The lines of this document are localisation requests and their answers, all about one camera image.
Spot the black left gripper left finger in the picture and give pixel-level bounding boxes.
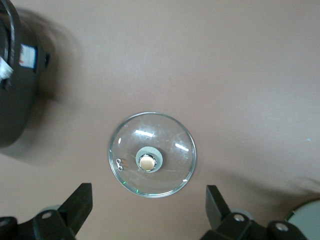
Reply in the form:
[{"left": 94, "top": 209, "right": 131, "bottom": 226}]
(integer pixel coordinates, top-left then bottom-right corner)
[{"left": 31, "top": 182, "right": 94, "bottom": 240}]

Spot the glass lid with copper knob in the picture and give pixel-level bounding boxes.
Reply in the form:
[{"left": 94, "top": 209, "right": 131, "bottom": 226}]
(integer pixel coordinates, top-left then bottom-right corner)
[{"left": 108, "top": 111, "right": 198, "bottom": 199}]

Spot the steel pot with loop handles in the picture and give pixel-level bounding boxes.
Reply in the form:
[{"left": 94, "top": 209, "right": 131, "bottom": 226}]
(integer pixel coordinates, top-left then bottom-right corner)
[{"left": 284, "top": 199, "right": 320, "bottom": 240}]

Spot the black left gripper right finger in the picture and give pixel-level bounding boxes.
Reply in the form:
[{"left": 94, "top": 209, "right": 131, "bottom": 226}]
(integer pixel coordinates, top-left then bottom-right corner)
[{"left": 205, "top": 184, "right": 270, "bottom": 240}]

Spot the black rice cooker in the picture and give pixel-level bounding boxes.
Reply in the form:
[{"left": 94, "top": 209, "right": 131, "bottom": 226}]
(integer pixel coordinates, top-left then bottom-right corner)
[{"left": 0, "top": 0, "right": 53, "bottom": 149}]

